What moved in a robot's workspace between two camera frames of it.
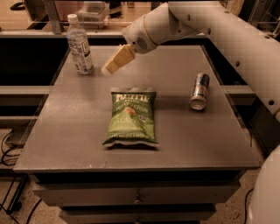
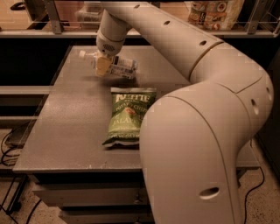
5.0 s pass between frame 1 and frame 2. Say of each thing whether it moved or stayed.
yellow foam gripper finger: moved
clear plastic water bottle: moved
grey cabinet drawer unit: stayed
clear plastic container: stayed
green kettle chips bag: stayed
